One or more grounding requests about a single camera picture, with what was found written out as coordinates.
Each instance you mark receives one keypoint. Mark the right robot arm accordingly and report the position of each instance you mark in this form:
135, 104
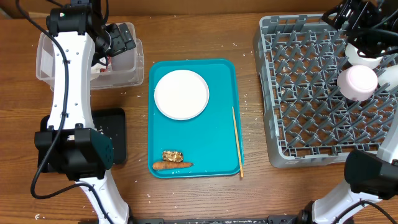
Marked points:
368, 178

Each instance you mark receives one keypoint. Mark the brown food scrap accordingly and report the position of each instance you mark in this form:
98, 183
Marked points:
172, 156

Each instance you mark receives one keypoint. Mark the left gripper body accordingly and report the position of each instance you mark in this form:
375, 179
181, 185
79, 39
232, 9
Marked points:
104, 44

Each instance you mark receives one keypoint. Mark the wooden chopstick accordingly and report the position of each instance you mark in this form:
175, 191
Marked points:
237, 145

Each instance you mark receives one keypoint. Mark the teal serving tray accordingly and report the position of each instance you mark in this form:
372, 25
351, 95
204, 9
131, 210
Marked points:
208, 140

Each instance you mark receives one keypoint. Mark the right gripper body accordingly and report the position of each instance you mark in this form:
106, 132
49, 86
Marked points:
377, 38

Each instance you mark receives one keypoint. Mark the black plastic tray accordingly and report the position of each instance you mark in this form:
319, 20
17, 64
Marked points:
115, 140

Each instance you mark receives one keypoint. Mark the carrot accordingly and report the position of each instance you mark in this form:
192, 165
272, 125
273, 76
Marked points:
166, 165

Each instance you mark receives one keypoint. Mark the large white plate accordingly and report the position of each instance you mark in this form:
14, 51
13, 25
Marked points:
181, 95

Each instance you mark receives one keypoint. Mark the white cup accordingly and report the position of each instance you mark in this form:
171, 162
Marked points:
389, 76

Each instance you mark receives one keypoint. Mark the clear plastic bin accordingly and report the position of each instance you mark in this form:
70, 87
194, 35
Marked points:
127, 65

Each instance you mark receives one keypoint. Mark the pink white bowl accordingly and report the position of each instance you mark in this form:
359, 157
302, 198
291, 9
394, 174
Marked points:
357, 83

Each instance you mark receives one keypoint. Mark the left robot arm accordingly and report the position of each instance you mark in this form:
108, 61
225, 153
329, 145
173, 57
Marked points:
73, 29

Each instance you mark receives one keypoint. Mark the grey dishwasher rack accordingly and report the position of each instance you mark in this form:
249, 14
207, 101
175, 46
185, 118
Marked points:
307, 121

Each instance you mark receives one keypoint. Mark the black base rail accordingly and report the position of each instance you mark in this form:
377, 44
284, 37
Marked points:
272, 219

